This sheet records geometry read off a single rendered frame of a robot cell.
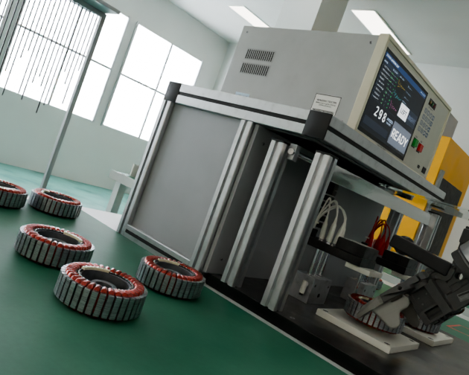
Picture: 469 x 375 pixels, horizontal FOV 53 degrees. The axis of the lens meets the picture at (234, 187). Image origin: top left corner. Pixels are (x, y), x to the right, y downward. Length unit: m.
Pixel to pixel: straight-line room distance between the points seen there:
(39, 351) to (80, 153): 7.40
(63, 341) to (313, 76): 0.74
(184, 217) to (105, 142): 7.08
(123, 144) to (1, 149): 1.98
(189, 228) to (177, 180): 0.12
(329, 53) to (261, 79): 0.17
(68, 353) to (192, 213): 0.52
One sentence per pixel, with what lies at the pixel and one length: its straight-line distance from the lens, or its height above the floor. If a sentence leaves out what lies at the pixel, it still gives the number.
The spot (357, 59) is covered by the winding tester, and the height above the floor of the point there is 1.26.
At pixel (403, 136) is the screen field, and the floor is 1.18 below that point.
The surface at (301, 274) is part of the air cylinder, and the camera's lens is 0.99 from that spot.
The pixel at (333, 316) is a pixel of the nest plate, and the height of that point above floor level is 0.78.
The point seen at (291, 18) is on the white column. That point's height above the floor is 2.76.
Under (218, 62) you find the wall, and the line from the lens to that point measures 9.29.
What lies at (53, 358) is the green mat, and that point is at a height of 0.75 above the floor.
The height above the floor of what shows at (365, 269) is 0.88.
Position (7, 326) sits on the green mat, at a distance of 0.53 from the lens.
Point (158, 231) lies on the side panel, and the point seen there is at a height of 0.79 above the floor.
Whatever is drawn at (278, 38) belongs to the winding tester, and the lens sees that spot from 1.14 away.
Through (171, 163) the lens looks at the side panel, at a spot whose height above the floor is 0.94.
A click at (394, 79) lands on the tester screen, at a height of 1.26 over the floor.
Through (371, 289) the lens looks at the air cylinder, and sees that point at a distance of 1.24.
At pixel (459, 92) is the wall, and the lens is 6.91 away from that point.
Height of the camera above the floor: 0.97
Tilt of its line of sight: 2 degrees down
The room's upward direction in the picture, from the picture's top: 20 degrees clockwise
